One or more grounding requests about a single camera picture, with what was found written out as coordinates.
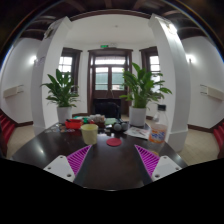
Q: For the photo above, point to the grey round balls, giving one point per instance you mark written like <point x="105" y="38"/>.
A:
<point x="120" y="126"/>

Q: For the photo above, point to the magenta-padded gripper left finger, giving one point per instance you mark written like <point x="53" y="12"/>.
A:
<point x="75" y="161"/>

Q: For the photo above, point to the dark wooden double door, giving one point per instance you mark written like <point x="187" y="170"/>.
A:
<point x="91" y="76"/>

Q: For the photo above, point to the printed paper leaflet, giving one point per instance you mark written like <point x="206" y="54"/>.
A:
<point x="137" y="132"/>

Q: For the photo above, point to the box of wrapped snacks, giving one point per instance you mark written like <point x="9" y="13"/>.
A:
<point x="97" y="119"/>

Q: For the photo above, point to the group of round stickers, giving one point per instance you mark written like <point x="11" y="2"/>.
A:
<point x="55" y="128"/>

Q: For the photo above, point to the green exit sign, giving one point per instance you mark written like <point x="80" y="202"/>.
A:
<point x="104" y="46"/>

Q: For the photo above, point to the red carpeted stairs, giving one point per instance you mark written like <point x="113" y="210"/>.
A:
<point x="6" y="128"/>

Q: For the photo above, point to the small-leafed potted green plant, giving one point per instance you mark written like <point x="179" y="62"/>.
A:
<point x="63" y="93"/>

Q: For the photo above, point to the red plastic tray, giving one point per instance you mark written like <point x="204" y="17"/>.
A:
<point x="73" y="124"/>

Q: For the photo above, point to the wall lamp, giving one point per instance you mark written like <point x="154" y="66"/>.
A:
<point x="33" y="60"/>
<point x="191" y="58"/>

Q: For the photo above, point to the large-leafed potted green plant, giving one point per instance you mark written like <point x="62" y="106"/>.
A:
<point x="140" y="90"/>

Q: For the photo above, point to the white wall-mounted box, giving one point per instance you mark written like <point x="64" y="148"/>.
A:
<point x="213" y="92"/>
<point x="12" y="91"/>

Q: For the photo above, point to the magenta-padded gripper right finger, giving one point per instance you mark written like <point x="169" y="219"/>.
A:
<point x="150" y="161"/>

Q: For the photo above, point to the orange soda plastic bottle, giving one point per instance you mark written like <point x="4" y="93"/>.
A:
<point x="158" y="131"/>

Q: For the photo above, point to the flat round red coaster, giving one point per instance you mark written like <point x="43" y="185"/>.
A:
<point x="114" y="142"/>

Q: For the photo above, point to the pale yellow cup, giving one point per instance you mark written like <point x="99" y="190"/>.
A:
<point x="89" y="134"/>

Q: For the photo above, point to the black chair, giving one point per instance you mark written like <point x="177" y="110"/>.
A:
<point x="106" y="108"/>

